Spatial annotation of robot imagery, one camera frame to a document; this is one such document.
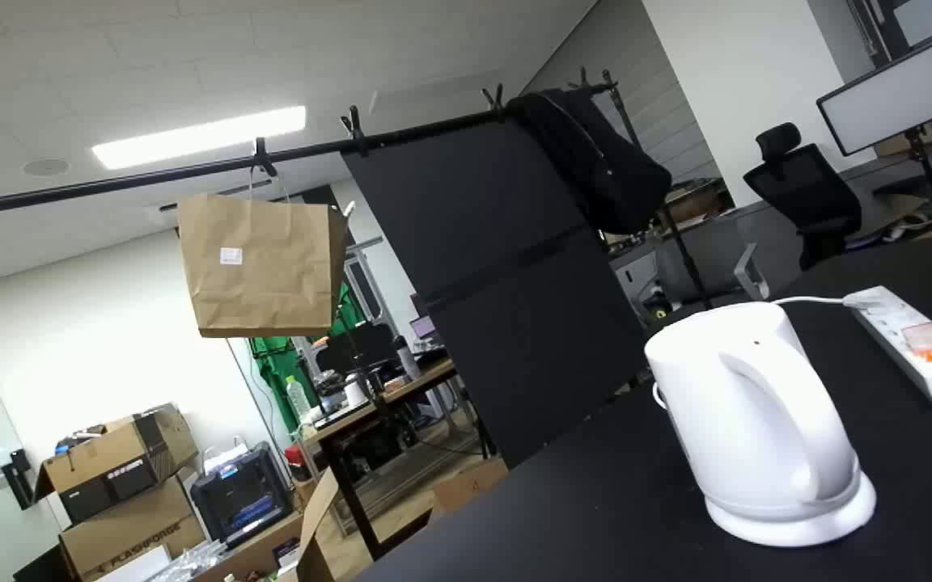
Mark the wooden desk black legs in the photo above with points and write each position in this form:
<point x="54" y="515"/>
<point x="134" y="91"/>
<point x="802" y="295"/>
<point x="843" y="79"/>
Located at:
<point x="403" y="392"/>

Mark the black backdrop sheet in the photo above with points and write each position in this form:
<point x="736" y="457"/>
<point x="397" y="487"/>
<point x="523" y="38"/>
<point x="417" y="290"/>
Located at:
<point x="510" y="291"/>

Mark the black horizontal backdrop pole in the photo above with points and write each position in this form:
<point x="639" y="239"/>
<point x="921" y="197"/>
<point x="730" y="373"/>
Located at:
<point x="111" y="187"/>

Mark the black spring clip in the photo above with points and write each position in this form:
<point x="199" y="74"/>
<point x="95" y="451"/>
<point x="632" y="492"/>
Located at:
<point x="352" y="123"/>
<point x="496" y="98"/>
<point x="262" y="158"/>

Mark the black monitor stand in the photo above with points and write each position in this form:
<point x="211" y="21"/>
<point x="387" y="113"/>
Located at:
<point x="930" y="174"/>

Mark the plain cardboard box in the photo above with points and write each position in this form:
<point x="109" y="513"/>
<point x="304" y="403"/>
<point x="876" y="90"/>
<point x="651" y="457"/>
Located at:
<point x="127" y="536"/>

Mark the black backdrop stand pole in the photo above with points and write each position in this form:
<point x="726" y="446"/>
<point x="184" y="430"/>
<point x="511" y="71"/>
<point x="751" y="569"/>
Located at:
<point x="681" y="243"/>

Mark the cardboard box with black label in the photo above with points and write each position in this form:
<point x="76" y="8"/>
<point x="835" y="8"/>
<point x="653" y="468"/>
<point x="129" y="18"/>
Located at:
<point x="111" y="465"/>

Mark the large computer monitor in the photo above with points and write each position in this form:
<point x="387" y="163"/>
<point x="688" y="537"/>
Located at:
<point x="905" y="91"/>

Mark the green cloth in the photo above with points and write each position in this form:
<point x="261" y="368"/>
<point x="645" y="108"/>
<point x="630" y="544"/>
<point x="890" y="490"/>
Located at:
<point x="277" y="373"/>

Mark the black 3d printer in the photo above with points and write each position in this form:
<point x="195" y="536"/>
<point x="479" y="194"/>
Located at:
<point x="239" y="498"/>

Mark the black office chair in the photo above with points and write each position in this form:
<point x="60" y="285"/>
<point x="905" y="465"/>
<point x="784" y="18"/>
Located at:
<point x="808" y="194"/>

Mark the white power strip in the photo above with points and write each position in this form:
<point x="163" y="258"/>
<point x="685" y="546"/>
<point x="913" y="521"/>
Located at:
<point x="921" y="345"/>

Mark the open cardboard box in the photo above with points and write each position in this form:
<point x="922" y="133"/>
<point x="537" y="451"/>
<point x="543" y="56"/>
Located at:
<point x="322" y="536"/>

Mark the long ceiling light panel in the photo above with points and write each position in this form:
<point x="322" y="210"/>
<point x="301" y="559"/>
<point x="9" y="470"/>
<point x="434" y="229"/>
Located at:
<point x="199" y="136"/>

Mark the brown paper bag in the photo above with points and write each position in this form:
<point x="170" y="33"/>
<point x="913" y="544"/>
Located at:
<point x="261" y="264"/>

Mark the white electric kettle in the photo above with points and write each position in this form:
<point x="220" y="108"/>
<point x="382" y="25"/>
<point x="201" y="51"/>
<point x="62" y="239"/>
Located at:
<point x="751" y="409"/>

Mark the white kettle power base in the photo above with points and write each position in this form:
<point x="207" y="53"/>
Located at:
<point x="801" y="527"/>

